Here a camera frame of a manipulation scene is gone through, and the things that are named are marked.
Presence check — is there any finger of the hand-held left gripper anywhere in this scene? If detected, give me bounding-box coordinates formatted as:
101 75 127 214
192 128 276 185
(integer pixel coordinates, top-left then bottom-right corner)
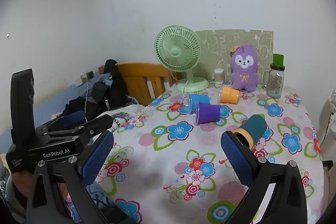
39 111 88 132
50 114 114 139

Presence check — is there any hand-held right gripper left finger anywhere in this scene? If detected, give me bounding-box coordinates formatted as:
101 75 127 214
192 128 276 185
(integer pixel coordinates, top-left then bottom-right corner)
26 130 137 224

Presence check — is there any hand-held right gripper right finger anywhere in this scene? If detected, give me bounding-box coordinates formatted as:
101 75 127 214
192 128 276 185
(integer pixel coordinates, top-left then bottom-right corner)
220 131 307 224

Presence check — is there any teal cup with yellow rim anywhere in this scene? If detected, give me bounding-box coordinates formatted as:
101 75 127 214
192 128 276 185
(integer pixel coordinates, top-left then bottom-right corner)
233 114 268 150

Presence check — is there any purple cup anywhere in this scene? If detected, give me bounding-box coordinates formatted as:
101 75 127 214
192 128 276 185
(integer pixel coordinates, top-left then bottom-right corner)
193 102 220 125

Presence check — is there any orange cup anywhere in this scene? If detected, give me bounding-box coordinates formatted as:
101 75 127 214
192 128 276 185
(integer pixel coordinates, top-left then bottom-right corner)
218 86 240 104

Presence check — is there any blue cup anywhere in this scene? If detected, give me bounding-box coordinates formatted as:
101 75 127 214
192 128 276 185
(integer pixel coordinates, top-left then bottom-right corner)
187 93 210 115

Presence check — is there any grey printed blanket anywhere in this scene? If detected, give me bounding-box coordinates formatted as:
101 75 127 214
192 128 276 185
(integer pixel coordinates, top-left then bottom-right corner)
109 105 147 134

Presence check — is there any black clothes pile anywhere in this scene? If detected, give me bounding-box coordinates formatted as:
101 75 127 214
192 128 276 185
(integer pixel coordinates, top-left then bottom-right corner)
62 59 132 119

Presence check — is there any wooden headboard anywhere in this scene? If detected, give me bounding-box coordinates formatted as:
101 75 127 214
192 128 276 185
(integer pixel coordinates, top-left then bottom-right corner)
98 63 179 106

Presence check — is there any floral tablecloth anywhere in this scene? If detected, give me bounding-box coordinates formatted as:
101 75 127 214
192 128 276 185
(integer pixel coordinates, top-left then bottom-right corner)
87 80 324 224

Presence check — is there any purple plush toy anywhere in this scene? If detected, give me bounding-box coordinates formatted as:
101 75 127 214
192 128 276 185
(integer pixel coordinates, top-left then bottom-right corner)
230 45 259 92

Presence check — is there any toothpick jar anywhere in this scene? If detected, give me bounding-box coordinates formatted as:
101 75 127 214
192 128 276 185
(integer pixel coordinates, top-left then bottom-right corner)
213 68 225 83

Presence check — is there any glass jar with green lid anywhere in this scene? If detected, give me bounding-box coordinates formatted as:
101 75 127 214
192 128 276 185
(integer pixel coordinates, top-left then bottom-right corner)
264 54 285 98

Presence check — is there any green desk fan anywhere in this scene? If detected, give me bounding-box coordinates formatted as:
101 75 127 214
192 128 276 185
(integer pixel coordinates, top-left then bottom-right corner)
154 26 210 93

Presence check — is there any white appliance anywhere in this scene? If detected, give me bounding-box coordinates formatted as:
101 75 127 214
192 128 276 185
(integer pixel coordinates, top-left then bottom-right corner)
325 88 336 140

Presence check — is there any green patterned board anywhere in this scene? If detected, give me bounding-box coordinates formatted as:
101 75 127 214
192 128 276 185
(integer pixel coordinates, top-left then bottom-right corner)
194 29 274 81

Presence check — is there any white charging cable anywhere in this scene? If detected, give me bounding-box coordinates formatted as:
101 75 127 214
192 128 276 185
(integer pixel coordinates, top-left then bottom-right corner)
83 76 89 119

